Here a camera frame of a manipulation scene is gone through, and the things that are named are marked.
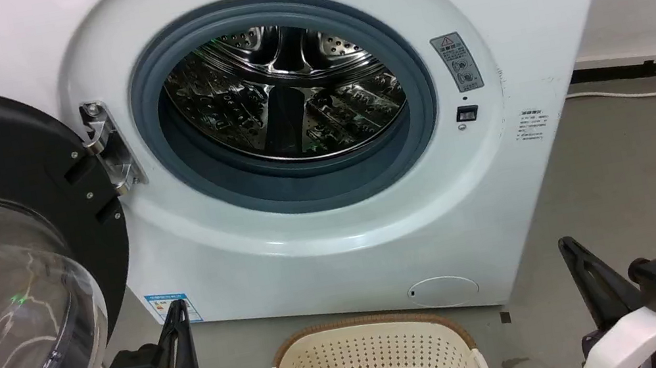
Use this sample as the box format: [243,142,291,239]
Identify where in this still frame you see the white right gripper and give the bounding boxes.
[556,220,656,368]

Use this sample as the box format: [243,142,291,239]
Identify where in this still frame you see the white front-load washing machine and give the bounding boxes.
[0,0,656,368]

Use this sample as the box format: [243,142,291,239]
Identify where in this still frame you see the blue energy sticker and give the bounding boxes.
[143,287,204,332]

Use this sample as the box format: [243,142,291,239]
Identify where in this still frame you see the oval filter cover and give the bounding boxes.
[406,270,482,315]

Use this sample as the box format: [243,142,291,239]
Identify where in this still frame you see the grey rubber door gasket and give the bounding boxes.
[115,0,454,241]

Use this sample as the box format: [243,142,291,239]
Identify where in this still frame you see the small printed text label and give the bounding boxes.
[511,105,553,145]

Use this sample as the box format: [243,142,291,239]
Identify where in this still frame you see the cream plastic laundry basket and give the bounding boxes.
[248,296,492,368]

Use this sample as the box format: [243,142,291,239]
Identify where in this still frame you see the chrome door hinge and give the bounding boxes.
[78,95,151,200]

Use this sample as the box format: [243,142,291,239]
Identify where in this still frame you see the black door latch slot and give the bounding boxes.
[454,104,481,126]

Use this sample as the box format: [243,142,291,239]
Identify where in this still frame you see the black baseboard strip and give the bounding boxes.
[569,55,656,98]

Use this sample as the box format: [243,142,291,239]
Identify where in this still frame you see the grey warning sticker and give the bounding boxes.
[429,28,486,98]

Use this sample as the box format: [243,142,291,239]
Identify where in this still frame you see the stainless steel washer drum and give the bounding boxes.
[156,4,416,185]

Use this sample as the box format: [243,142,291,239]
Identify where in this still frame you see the white floor cable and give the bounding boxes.
[564,79,656,118]

